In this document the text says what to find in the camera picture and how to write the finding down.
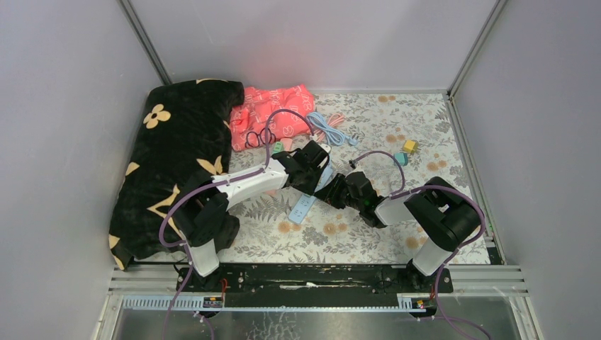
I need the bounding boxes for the light blue power cable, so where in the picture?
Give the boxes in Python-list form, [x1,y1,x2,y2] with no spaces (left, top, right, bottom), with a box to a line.
[305,111,360,151]

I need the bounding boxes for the light green USB charger plug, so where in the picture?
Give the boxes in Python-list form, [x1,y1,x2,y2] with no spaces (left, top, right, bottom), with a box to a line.
[272,141,284,154]

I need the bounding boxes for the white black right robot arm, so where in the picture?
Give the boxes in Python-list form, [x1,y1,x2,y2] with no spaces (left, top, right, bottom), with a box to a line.
[314,171,483,292]

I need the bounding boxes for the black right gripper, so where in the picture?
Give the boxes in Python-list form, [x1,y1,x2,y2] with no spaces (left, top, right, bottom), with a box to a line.
[315,173,363,211]

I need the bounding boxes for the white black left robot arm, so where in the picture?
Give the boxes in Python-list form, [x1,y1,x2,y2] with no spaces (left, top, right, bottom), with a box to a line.
[168,140,331,291]

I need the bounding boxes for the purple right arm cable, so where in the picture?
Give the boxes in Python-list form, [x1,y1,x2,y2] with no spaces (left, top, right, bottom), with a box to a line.
[349,149,492,340]

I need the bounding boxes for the light blue power strip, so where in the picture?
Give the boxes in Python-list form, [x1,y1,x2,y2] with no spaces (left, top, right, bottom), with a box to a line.
[288,164,333,224]

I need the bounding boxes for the pink power strip cable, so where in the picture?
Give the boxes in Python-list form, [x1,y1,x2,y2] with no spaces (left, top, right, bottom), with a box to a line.
[312,112,346,142]

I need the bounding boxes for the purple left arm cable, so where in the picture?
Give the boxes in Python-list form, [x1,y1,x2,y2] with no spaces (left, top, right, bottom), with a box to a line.
[158,109,318,340]

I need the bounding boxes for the pink patterned cloth bag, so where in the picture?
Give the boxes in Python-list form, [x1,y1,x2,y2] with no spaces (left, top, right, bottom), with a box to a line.
[229,84,315,152]

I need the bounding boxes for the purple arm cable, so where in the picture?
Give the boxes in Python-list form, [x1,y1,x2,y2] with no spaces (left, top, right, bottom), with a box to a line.
[349,149,492,340]
[158,109,318,340]

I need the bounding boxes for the black eyeglasses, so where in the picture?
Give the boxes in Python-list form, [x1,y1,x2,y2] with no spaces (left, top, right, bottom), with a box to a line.
[244,127,277,149]

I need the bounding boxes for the floral patterned table mat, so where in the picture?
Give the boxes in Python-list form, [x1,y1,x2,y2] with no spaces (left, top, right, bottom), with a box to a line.
[219,93,481,264]

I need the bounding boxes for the pink power strip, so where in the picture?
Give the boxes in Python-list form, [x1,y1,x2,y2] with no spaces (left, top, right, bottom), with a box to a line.
[266,138,293,197]

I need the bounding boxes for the yellow charger plug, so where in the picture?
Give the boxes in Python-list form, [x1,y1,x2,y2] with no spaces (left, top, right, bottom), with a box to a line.
[403,140,418,154]

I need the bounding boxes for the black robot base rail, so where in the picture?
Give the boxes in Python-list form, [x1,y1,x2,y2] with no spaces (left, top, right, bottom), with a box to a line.
[174,263,454,294]

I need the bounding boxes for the black floral plush blanket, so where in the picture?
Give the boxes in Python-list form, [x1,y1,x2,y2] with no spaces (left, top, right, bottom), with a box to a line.
[108,79,245,271]

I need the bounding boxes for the teal charger plug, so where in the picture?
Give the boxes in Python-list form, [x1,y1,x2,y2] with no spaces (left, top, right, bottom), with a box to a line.
[394,152,409,166]

